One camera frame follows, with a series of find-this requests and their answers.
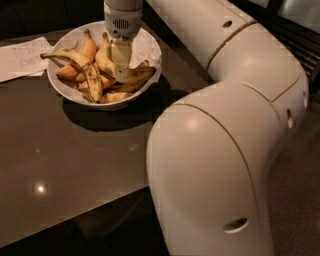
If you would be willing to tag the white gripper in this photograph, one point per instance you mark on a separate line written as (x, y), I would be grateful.
(122, 25)

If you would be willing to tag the spotted yellow banana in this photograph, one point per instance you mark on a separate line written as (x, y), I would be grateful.
(122, 74)

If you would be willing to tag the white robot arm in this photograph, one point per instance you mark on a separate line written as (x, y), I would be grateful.
(209, 153)

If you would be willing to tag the white ceramic bowl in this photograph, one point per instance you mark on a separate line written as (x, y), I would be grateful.
(68, 90)

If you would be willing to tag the banana under right banana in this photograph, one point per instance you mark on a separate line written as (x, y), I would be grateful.
(128, 87)

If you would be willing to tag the orange banana back left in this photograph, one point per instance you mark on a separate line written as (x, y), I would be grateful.
(89, 46)

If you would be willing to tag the long spotted banana left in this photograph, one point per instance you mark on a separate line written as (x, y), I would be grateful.
(85, 65)

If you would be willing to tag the banana bottom of bowl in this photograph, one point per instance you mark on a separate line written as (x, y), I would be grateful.
(114, 97)

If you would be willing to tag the orange banana left low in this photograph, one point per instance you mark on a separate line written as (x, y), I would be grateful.
(67, 72)

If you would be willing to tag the white paper napkin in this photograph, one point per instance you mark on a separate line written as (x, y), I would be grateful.
(145, 47)

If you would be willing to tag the white printed paper sheet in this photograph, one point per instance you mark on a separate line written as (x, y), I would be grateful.
(23, 59)

